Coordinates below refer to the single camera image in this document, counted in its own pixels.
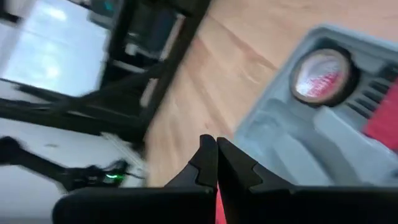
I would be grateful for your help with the black aluminium frame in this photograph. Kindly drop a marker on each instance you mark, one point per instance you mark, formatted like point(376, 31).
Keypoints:
point(174, 71)

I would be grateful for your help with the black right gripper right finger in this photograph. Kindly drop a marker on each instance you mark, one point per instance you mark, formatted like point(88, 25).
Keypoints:
point(267, 202)

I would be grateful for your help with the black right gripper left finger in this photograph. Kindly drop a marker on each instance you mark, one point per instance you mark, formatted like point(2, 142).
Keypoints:
point(186, 199)

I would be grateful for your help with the grey plastic tool case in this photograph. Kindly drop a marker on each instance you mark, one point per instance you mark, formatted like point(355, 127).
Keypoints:
point(280, 140)

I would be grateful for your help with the black tape roll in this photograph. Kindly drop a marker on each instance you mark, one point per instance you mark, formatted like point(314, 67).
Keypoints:
point(355, 81)

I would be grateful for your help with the red hex key set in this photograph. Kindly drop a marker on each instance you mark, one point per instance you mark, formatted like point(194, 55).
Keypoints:
point(382, 124)

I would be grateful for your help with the black device with green light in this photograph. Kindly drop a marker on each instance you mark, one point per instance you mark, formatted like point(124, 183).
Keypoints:
point(112, 177)

